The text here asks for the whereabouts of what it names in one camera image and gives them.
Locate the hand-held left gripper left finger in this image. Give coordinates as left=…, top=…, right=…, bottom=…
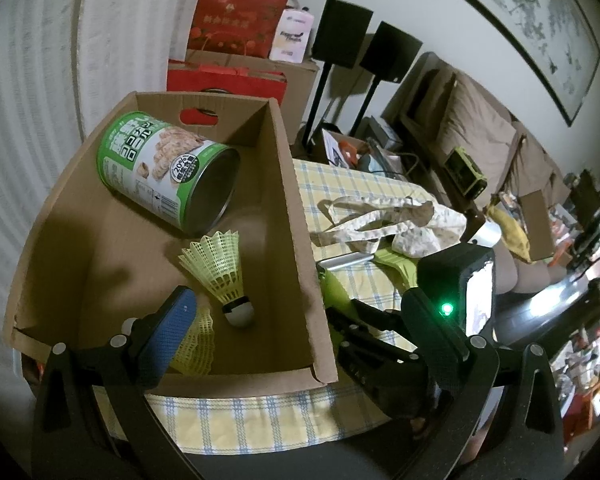
left=30, top=285, right=201, bottom=480

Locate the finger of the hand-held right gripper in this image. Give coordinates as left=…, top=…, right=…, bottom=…
left=326, top=306, right=378, bottom=356
left=350, top=299, right=398, bottom=333

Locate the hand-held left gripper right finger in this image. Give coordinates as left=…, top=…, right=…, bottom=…
left=400, top=287, right=566, bottom=480

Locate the yellow shuttlecock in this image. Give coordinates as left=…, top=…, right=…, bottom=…
left=178, top=230, right=256, bottom=328
left=169, top=307, right=216, bottom=376

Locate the green plastic clip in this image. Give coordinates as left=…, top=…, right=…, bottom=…
left=320, top=270, right=353, bottom=346

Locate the printed cloth bag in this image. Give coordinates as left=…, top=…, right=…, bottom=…
left=310, top=195, right=468, bottom=258

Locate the green squeegee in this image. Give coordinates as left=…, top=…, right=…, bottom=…
left=316, top=249, right=423, bottom=293

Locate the green snack can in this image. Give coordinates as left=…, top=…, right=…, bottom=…
left=96, top=111, right=241, bottom=236

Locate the yellow cloth bag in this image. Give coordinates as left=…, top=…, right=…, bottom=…
left=485, top=205, right=531, bottom=263

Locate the brown sofa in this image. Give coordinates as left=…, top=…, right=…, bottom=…
left=382, top=51, right=581, bottom=306

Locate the green portable radio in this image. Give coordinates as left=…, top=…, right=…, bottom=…
left=442, top=146, right=487, bottom=198

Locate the flat cardboard piece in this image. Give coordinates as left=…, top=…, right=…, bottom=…
left=520, top=190, right=556, bottom=261

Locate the dark coffee table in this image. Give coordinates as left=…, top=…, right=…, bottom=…
left=495, top=260, right=600, bottom=341

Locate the yellow checked tablecloth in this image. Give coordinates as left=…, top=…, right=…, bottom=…
left=92, top=157, right=461, bottom=441

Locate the black metal stand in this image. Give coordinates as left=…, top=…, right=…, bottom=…
left=570, top=170, right=600, bottom=271

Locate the large brown cushion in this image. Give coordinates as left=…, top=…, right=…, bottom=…
left=437, top=71, right=518, bottom=196

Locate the grey box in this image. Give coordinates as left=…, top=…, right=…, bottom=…
left=362, top=116, right=401, bottom=153

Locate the small open cardboard box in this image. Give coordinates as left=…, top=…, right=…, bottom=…
left=321, top=129, right=371, bottom=167

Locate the black speaker stand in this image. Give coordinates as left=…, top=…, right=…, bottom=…
left=350, top=80, right=381, bottom=136
left=300, top=62, right=331, bottom=146

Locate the large cardboard box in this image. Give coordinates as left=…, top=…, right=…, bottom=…
left=185, top=49, right=321, bottom=146

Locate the framed ink painting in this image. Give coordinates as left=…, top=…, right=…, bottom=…
left=447, top=0, right=600, bottom=127

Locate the white pink carton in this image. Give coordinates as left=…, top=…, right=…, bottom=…
left=269, top=7, right=315, bottom=63

